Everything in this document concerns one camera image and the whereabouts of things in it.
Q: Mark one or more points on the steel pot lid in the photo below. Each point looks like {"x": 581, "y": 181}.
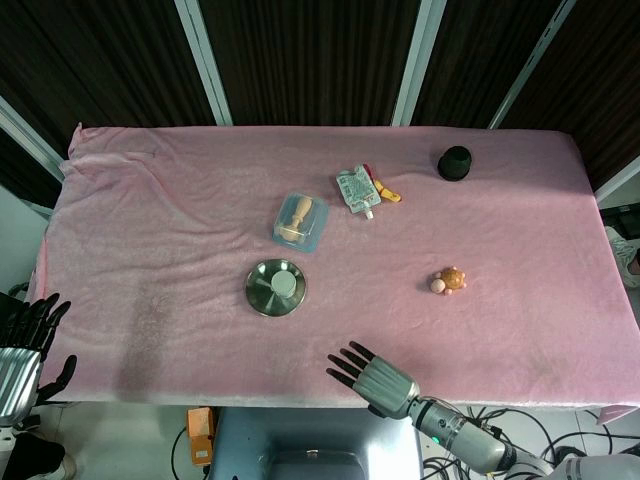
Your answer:
{"x": 275, "y": 286}

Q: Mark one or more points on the turtle toy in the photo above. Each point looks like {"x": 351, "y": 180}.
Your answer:
{"x": 449, "y": 280}

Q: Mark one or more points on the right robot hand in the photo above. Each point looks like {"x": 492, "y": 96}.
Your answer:
{"x": 385, "y": 382}

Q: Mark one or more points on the yellow red small toy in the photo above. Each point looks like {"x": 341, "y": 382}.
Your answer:
{"x": 387, "y": 190}

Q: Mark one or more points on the white frame post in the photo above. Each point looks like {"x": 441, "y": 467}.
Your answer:
{"x": 419, "y": 60}
{"x": 27, "y": 145}
{"x": 620, "y": 182}
{"x": 531, "y": 65}
{"x": 206, "y": 57}

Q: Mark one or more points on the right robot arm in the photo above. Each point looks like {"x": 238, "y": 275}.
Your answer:
{"x": 475, "y": 440}

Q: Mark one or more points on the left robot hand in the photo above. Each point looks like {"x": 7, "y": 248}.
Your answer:
{"x": 22, "y": 350}

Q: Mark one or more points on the clear plastic box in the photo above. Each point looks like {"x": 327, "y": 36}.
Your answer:
{"x": 301, "y": 223}

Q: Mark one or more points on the green drink pouch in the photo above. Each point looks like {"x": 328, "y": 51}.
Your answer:
{"x": 357, "y": 190}

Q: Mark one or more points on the wooden stamp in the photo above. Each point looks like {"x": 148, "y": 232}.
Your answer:
{"x": 296, "y": 219}

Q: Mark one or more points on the orange power box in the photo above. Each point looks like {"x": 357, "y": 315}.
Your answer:
{"x": 200, "y": 437}

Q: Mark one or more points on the pink table cloth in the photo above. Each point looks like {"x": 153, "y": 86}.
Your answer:
{"x": 320, "y": 260}

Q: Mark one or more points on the black cup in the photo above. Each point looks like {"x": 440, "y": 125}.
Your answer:
{"x": 454, "y": 163}

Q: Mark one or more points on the white sneaker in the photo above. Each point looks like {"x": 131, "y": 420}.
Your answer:
{"x": 625, "y": 255}

